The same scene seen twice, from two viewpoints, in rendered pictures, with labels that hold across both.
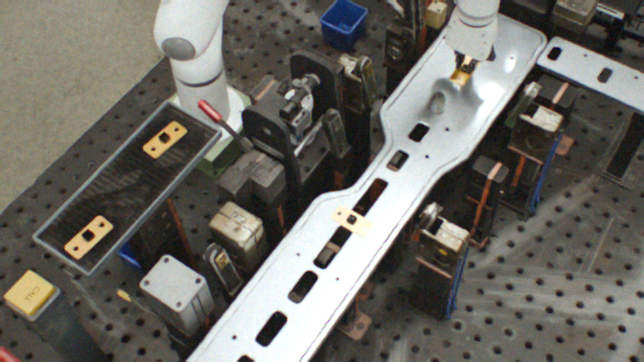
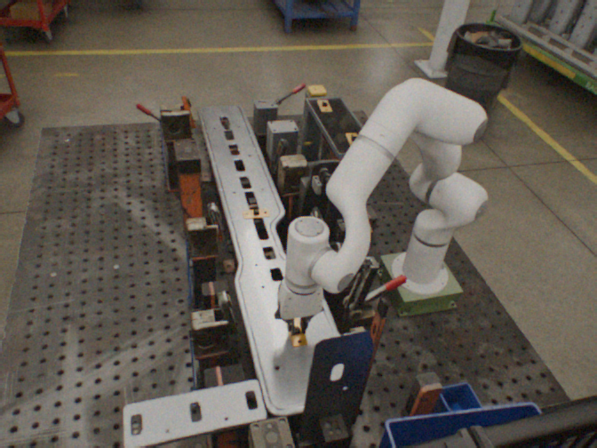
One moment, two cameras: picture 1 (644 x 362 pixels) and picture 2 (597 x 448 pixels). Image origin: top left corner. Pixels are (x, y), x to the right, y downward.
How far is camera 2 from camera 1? 1.89 m
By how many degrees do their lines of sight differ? 70
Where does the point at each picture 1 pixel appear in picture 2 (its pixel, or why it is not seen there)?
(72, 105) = (577, 385)
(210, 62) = (419, 221)
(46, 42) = not seen: outside the picture
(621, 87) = (173, 411)
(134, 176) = (342, 125)
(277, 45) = (474, 372)
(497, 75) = (272, 346)
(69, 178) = not seen: hidden behind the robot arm
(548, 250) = (161, 380)
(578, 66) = (223, 402)
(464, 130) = (252, 293)
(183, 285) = (277, 126)
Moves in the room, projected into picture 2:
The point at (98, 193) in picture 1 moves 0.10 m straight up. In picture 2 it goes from (344, 116) to (348, 89)
